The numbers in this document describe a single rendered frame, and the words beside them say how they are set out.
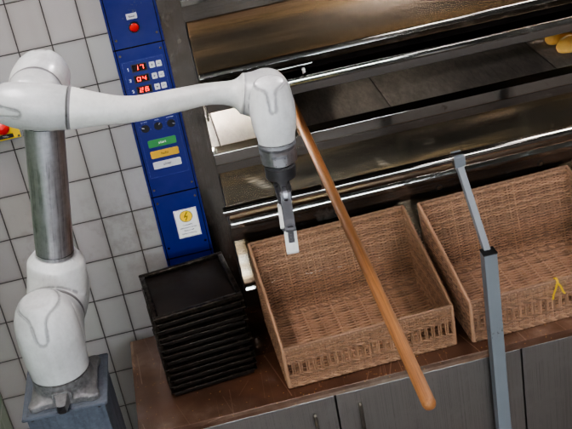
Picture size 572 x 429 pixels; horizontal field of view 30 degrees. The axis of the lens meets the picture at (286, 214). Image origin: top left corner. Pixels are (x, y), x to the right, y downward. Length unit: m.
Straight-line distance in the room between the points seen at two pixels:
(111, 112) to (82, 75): 0.86
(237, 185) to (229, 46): 0.48
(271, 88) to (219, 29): 0.90
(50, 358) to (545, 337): 1.55
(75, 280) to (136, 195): 0.70
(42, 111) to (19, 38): 0.84
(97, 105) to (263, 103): 0.38
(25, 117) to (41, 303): 0.50
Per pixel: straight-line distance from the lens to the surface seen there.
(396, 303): 3.62
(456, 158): 3.21
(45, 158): 2.71
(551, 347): 3.48
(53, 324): 2.70
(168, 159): 3.41
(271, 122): 2.47
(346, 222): 2.88
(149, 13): 3.24
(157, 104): 2.52
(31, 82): 2.52
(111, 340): 3.76
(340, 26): 3.37
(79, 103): 2.47
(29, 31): 3.29
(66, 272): 2.84
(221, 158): 3.46
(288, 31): 3.35
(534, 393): 3.57
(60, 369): 2.75
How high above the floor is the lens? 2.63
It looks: 29 degrees down
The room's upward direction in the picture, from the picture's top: 11 degrees counter-clockwise
